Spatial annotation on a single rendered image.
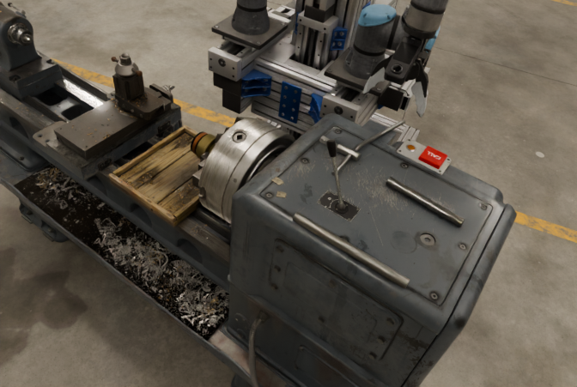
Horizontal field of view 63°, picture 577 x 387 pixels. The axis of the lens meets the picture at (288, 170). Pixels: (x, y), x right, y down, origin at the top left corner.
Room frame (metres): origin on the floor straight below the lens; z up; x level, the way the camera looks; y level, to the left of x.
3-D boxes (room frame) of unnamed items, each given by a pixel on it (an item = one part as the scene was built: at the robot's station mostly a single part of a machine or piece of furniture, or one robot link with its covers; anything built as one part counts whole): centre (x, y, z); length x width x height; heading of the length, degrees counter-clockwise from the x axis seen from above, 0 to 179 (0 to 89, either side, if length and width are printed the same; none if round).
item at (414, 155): (0.97, -0.36, 1.23); 0.13 x 0.08 x 0.05; 60
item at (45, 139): (1.32, 0.69, 0.90); 0.47 x 0.30 x 0.06; 150
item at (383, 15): (1.52, -0.23, 1.33); 0.13 x 0.12 x 0.14; 78
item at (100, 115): (1.31, 0.64, 0.95); 0.43 x 0.17 x 0.05; 150
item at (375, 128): (1.04, -0.23, 1.24); 0.09 x 0.08 x 0.03; 60
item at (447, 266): (0.81, -0.23, 1.06); 0.59 x 0.48 x 0.39; 60
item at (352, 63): (1.53, -0.22, 1.21); 0.15 x 0.15 x 0.10
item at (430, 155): (0.96, -0.38, 1.26); 0.06 x 0.06 x 0.02; 60
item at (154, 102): (1.34, 0.59, 0.99); 0.20 x 0.10 x 0.05; 60
